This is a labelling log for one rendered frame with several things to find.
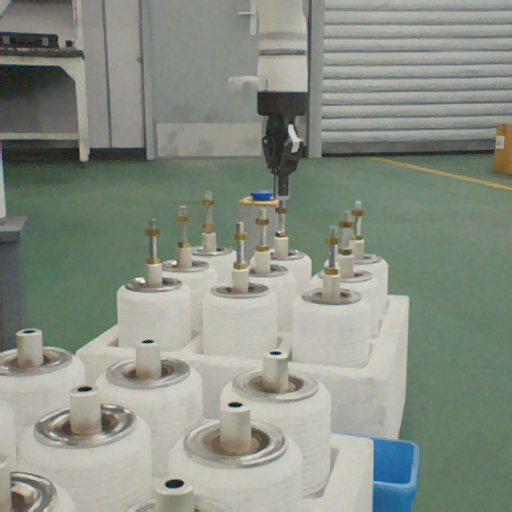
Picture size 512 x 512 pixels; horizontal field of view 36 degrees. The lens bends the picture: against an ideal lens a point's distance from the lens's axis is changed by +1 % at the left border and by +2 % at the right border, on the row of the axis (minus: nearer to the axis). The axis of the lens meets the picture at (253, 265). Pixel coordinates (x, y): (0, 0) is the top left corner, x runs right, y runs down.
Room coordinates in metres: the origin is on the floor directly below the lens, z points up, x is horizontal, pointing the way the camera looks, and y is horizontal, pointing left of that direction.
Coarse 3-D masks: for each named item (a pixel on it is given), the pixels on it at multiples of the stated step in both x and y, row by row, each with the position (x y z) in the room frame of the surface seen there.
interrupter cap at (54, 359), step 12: (48, 348) 0.73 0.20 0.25; (60, 348) 0.73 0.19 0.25; (0, 360) 0.70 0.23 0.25; (12, 360) 0.71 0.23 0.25; (48, 360) 0.71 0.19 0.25; (60, 360) 0.70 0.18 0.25; (0, 372) 0.67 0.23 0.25; (12, 372) 0.67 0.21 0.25; (24, 372) 0.67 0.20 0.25; (36, 372) 0.67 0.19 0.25; (48, 372) 0.67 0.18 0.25
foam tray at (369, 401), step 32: (384, 320) 1.08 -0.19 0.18; (96, 352) 0.94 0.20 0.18; (128, 352) 0.94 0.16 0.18; (160, 352) 0.94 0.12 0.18; (192, 352) 0.94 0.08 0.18; (288, 352) 0.94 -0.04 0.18; (384, 352) 0.94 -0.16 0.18; (224, 384) 0.90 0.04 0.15; (352, 384) 0.86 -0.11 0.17; (384, 384) 0.85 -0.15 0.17; (352, 416) 0.86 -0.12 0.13; (384, 416) 0.85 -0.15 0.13
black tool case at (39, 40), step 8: (0, 32) 5.37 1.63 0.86; (8, 32) 5.39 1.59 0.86; (16, 32) 5.41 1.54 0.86; (0, 40) 5.37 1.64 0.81; (8, 40) 5.37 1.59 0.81; (16, 40) 5.37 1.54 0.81; (24, 40) 5.39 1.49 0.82; (32, 40) 5.41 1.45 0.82; (40, 40) 5.45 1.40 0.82; (48, 40) 5.46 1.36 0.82; (56, 40) 5.48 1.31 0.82; (56, 48) 5.47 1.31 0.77
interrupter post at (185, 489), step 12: (168, 480) 0.42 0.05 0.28; (180, 480) 0.42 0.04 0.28; (156, 492) 0.41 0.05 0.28; (168, 492) 0.40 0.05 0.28; (180, 492) 0.40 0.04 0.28; (192, 492) 0.41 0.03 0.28; (156, 504) 0.41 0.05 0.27; (168, 504) 0.40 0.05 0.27; (180, 504) 0.40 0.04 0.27; (192, 504) 0.41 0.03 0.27
